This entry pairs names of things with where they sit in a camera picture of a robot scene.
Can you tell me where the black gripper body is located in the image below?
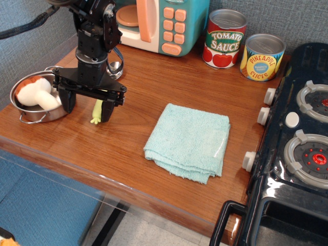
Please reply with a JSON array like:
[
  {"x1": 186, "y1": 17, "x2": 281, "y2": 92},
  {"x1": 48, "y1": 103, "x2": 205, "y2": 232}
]
[{"x1": 52, "y1": 50, "x2": 127, "y2": 106}]

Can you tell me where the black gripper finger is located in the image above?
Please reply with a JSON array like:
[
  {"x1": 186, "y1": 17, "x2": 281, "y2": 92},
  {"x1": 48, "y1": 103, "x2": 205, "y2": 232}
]
[
  {"x1": 101, "y1": 101, "x2": 114, "y2": 122},
  {"x1": 58, "y1": 87, "x2": 76, "y2": 114}
]

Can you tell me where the spoon with yellow-green handle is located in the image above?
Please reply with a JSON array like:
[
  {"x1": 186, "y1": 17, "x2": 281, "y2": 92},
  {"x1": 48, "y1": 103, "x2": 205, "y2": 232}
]
[{"x1": 90, "y1": 61, "x2": 124, "y2": 125}]

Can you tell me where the small steel pot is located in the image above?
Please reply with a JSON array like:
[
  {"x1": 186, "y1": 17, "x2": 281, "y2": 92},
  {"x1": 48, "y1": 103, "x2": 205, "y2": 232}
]
[{"x1": 10, "y1": 66, "x2": 67, "y2": 124}]

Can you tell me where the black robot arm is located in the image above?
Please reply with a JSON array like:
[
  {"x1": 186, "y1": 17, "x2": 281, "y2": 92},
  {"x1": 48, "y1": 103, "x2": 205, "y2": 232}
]
[{"x1": 49, "y1": 1, "x2": 127, "y2": 124}]

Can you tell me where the light blue towel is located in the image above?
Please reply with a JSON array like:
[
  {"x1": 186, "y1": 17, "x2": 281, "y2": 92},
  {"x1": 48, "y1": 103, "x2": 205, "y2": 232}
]
[{"x1": 143, "y1": 104, "x2": 230, "y2": 184}]

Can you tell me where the white plush mushroom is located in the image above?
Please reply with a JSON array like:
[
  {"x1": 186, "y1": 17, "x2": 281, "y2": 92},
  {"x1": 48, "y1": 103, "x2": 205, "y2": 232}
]
[{"x1": 15, "y1": 75, "x2": 61, "y2": 110}]

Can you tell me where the toy microwave teal and cream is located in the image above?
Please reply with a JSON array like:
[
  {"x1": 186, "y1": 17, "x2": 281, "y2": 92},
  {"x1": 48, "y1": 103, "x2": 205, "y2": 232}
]
[{"x1": 116, "y1": 1, "x2": 210, "y2": 57}]

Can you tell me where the tomato sauce can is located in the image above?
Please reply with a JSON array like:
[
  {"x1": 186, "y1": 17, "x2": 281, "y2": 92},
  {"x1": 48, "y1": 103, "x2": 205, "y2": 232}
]
[{"x1": 202, "y1": 9, "x2": 248, "y2": 69}]

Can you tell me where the white stove knob bottom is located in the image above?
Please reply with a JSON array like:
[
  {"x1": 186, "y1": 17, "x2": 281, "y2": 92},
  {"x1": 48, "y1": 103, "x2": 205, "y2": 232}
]
[{"x1": 242, "y1": 152, "x2": 257, "y2": 172}]

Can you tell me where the white stove knob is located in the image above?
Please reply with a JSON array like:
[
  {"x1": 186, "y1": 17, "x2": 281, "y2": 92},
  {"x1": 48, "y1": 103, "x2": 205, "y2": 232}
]
[
  {"x1": 242, "y1": 152, "x2": 257, "y2": 172},
  {"x1": 263, "y1": 88, "x2": 276, "y2": 106},
  {"x1": 257, "y1": 107, "x2": 270, "y2": 126}
]

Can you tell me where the white stove knob middle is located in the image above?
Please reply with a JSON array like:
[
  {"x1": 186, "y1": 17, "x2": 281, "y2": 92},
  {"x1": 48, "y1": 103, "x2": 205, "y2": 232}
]
[{"x1": 257, "y1": 107, "x2": 270, "y2": 126}]

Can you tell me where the white stove knob top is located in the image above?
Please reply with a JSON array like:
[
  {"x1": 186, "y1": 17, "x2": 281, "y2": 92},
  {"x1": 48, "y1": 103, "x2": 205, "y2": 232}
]
[{"x1": 263, "y1": 88, "x2": 276, "y2": 106}]

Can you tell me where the pineapple slices can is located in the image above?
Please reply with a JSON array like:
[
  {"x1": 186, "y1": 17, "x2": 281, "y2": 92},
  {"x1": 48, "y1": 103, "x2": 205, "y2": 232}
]
[{"x1": 240, "y1": 33, "x2": 286, "y2": 81}]

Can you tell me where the white stove button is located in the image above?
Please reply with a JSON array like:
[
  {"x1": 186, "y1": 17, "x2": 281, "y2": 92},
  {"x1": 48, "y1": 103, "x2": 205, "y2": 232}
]
[{"x1": 285, "y1": 112, "x2": 299, "y2": 128}]

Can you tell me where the black toy stove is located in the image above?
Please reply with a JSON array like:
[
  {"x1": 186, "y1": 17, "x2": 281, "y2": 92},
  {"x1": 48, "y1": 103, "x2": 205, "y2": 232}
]
[{"x1": 209, "y1": 42, "x2": 328, "y2": 246}]

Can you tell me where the black braided cable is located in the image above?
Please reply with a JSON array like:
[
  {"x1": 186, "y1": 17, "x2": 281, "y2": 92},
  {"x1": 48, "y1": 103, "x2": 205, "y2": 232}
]
[{"x1": 0, "y1": 5, "x2": 61, "y2": 40}]

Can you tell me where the black oven door handle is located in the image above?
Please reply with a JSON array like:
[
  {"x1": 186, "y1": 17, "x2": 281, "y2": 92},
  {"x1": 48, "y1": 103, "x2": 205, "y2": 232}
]
[{"x1": 209, "y1": 200, "x2": 247, "y2": 246}]

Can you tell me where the grey burner ring upper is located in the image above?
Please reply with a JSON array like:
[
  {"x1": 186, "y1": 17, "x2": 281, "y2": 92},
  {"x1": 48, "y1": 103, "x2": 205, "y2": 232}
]
[{"x1": 296, "y1": 79, "x2": 328, "y2": 124}]

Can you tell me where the grey burner ring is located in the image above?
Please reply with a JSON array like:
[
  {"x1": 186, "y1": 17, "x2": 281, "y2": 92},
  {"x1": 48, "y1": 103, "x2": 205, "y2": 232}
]
[
  {"x1": 296, "y1": 79, "x2": 328, "y2": 124},
  {"x1": 283, "y1": 129, "x2": 328, "y2": 190}
]

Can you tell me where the grey burner ring lower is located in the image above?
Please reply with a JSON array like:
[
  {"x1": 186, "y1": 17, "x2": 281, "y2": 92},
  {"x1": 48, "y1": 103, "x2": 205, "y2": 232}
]
[{"x1": 283, "y1": 129, "x2": 328, "y2": 190}]

